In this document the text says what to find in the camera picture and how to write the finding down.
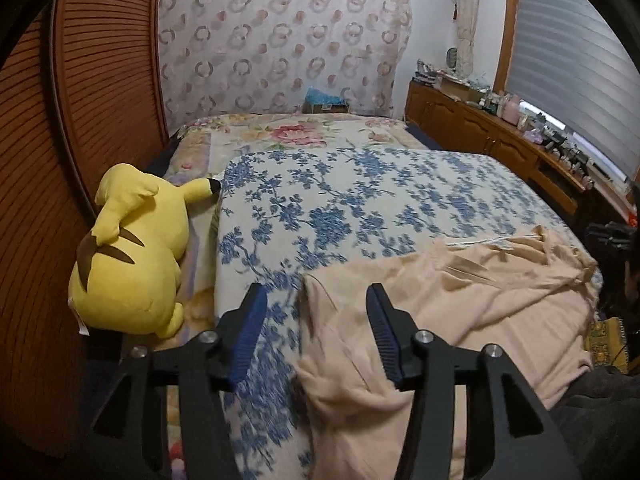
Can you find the yellow plush toy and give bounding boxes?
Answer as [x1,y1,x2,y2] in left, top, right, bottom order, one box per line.
[67,162,223,338]

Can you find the pink floral blanket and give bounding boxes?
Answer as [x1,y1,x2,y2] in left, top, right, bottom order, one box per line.
[162,112,428,480]

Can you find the person's dark clothing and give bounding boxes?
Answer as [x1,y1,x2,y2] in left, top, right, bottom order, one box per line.
[550,360,640,480]

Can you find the teal plastic bag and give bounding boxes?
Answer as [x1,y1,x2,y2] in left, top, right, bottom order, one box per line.
[305,87,348,106]

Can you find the beige printed t-shirt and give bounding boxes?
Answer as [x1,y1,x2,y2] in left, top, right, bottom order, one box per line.
[295,225,603,480]

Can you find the cluster of black gadgets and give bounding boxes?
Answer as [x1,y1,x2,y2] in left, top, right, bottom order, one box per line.
[542,127,593,176]

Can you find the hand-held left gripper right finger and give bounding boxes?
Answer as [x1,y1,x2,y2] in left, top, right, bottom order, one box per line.
[365,282,583,480]

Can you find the cluster of small bottles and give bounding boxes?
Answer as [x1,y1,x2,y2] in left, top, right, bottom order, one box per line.
[477,90,506,113]

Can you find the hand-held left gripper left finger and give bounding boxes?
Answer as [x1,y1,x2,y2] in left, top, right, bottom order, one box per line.
[90,282,269,480]

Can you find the grey striped window blind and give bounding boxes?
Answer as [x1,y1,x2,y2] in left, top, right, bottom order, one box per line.
[502,0,640,181]

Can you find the blue floral blanket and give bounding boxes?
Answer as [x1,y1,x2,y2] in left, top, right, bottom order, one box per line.
[212,147,586,480]

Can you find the long wooden cabinet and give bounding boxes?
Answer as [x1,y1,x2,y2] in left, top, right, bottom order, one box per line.
[404,80,601,221]

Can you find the open cardboard box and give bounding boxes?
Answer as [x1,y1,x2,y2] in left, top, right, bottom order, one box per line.
[440,77,483,103]

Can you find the circle patterned sheer curtain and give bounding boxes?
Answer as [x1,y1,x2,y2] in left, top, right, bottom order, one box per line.
[156,0,413,126]

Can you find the tied cream curtain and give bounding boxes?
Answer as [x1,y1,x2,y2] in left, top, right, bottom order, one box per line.
[452,0,476,73]

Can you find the yellow patterned cloth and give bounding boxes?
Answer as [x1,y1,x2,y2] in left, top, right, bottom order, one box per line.
[585,317,628,363]

